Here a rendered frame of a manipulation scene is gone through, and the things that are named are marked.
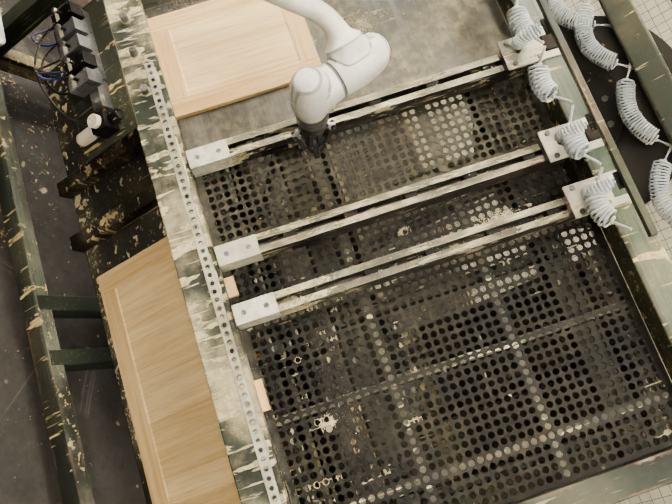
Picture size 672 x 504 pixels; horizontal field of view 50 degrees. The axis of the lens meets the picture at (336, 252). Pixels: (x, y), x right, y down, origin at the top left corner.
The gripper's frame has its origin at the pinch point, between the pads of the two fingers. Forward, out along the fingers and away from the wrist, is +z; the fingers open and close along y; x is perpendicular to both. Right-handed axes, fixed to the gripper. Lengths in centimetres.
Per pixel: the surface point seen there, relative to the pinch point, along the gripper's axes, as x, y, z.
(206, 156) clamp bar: 8.4, -31.5, 1.1
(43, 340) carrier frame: -21, -102, 38
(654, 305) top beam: -74, 74, -2
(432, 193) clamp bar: -23.6, 28.1, 0.7
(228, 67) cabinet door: 38.5, -17.4, 6.8
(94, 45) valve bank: 59, -56, 6
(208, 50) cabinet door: 47, -22, 7
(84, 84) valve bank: 42, -61, -1
